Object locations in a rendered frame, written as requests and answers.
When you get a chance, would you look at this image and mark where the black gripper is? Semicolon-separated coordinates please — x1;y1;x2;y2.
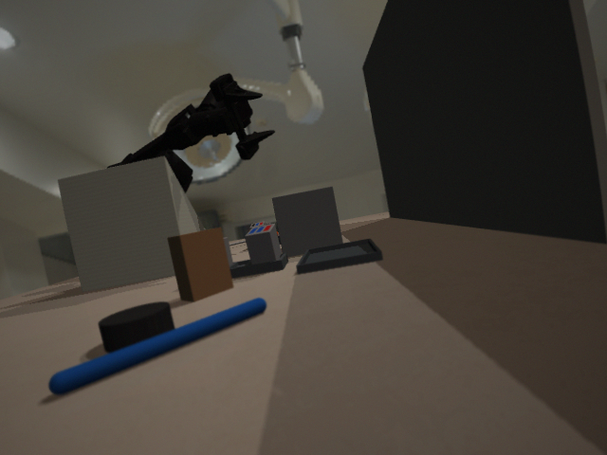
204;74;275;159

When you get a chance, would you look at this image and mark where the blue rod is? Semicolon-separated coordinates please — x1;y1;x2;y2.
48;299;267;395

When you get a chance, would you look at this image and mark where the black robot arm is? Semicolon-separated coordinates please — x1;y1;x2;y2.
106;90;253;192

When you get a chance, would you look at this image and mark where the black short cylinder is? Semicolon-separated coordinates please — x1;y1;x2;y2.
99;301;175;353

